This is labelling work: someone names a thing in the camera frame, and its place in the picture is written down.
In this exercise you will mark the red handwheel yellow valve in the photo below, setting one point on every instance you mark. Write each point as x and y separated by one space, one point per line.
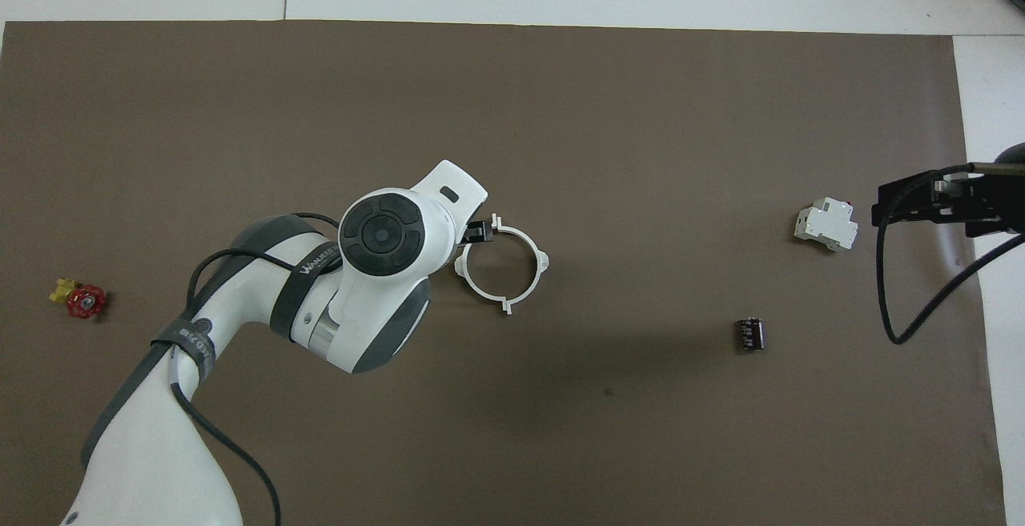
86 302

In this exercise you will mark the white circuit breaker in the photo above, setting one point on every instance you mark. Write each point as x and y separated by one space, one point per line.
825 226

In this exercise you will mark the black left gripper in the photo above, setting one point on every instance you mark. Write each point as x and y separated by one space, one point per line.
467 234

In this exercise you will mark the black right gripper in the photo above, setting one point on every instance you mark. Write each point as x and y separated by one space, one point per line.
997 202

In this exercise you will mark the black cylindrical capacitor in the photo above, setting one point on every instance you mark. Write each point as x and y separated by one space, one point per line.
750 335

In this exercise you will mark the white half pipe clamp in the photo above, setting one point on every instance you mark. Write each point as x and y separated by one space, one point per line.
472 286
535 250

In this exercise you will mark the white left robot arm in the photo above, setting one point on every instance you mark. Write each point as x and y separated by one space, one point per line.
376 302

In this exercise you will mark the brown paper table mat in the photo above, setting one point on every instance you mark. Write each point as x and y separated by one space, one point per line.
641 430

